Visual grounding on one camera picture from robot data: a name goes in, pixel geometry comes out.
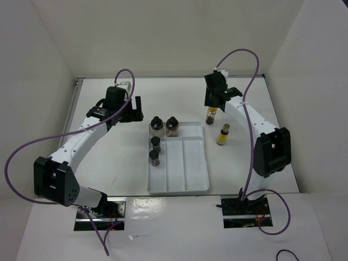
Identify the dark spice jar black lid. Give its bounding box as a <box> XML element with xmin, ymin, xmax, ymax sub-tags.
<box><xmin>149</xmin><ymin>150</ymin><xmax>160</xmax><ymax>167</ymax></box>

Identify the thin black cable loop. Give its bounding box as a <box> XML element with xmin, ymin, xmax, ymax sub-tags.
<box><xmin>276</xmin><ymin>249</ymin><xmax>300</xmax><ymax>261</ymax></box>

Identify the yellow label cork top bottle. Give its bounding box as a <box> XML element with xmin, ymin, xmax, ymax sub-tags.
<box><xmin>216</xmin><ymin>123</ymin><xmax>230</xmax><ymax>146</ymax></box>

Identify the round stopper bottle brown spice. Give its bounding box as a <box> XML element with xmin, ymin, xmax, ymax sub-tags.
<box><xmin>166</xmin><ymin>116</ymin><xmax>179</xmax><ymax>137</ymax></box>

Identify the round stopper bottle white powder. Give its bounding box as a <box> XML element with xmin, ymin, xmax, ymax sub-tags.
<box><xmin>150</xmin><ymin>116</ymin><xmax>165</xmax><ymax>138</ymax></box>

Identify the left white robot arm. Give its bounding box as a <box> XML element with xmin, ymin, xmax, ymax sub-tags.
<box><xmin>33</xmin><ymin>82</ymin><xmax>144</xmax><ymax>218</ymax></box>

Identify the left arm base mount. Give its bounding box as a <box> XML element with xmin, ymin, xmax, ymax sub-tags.
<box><xmin>73</xmin><ymin>197</ymin><xmax>126</xmax><ymax>232</ymax></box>

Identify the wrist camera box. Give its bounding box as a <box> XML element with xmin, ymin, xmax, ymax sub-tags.
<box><xmin>115</xmin><ymin>82</ymin><xmax>132</xmax><ymax>94</ymax></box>
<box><xmin>213</xmin><ymin>68</ymin><xmax>228</xmax><ymax>81</ymax></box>

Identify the tall gold band grinder bottle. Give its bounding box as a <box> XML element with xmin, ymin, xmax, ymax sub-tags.
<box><xmin>206</xmin><ymin>107</ymin><xmax>218</xmax><ymax>125</ymax></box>

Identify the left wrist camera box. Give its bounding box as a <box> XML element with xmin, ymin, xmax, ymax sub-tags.
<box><xmin>115</xmin><ymin>82</ymin><xmax>132</xmax><ymax>94</ymax></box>

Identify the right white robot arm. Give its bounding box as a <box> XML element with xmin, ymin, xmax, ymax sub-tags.
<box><xmin>204</xmin><ymin>70</ymin><xmax>291</xmax><ymax>214</ymax></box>

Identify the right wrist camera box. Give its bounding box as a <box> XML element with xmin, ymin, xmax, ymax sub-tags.
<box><xmin>213</xmin><ymin>68</ymin><xmax>228</xmax><ymax>81</ymax></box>

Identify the white compartment organizer tray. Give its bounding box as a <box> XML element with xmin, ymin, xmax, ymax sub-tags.
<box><xmin>147</xmin><ymin>122</ymin><xmax>210</xmax><ymax>196</ymax></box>

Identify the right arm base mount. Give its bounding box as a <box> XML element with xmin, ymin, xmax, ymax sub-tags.
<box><xmin>216</xmin><ymin>192</ymin><xmax>273</xmax><ymax>228</ymax></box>

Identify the black cap spice jar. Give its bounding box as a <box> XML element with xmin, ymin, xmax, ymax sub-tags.
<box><xmin>150</xmin><ymin>136</ymin><xmax>161</xmax><ymax>153</ymax></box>

